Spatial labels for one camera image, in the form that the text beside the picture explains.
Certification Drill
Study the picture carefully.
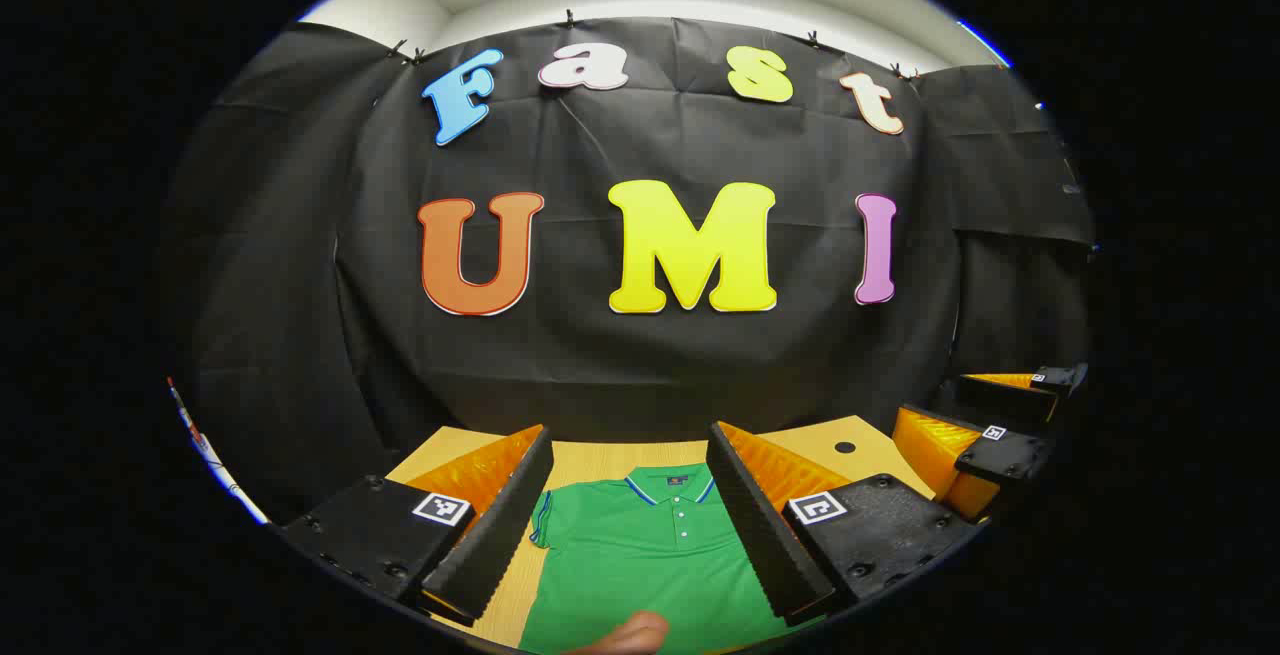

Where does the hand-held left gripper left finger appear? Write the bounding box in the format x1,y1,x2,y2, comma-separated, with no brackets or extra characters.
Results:
280,423,556,628

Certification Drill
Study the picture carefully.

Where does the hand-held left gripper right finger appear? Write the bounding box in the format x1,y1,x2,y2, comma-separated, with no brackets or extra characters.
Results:
705,421,986,628

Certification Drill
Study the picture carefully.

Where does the green polo T-shirt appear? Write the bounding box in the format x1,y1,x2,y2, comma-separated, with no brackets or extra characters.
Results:
518,463,826,655

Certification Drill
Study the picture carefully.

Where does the black backdrop cloth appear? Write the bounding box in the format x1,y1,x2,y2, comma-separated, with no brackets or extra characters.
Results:
160,15,1096,526

